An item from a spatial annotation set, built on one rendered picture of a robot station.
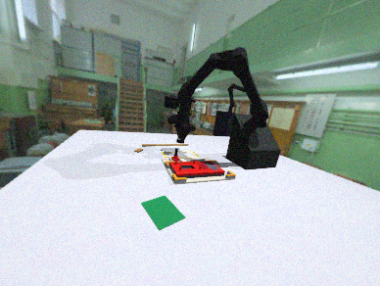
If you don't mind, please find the green flat rectangle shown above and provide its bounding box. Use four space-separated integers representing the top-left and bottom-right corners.
141 195 186 230

